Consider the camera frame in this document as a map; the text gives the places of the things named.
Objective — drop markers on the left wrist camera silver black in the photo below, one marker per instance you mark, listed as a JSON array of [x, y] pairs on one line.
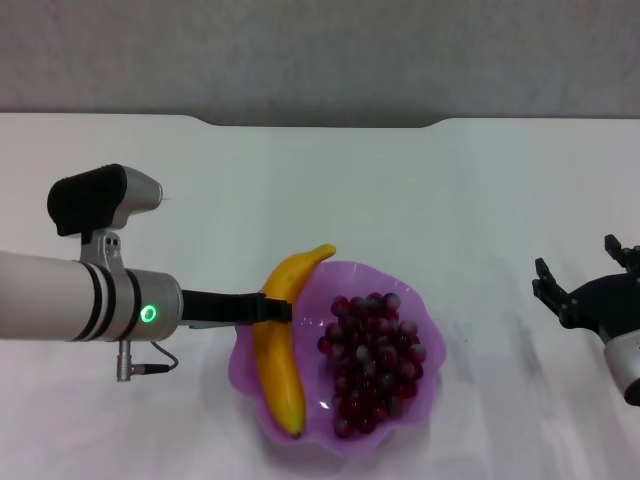
[[100, 200]]

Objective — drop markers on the purple wavy plastic bowl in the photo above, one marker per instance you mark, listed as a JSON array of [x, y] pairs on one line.
[[400, 427]]

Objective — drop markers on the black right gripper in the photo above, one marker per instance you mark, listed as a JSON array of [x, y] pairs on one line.
[[605, 305]]

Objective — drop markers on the yellow banana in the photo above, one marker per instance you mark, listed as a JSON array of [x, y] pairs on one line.
[[280, 370]]

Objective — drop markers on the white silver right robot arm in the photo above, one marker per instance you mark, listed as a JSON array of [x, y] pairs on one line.
[[625, 362]]

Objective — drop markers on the dark red grape bunch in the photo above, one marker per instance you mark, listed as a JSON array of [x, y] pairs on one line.
[[380, 360]]

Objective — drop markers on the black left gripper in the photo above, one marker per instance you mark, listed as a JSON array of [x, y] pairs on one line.
[[215, 307]]

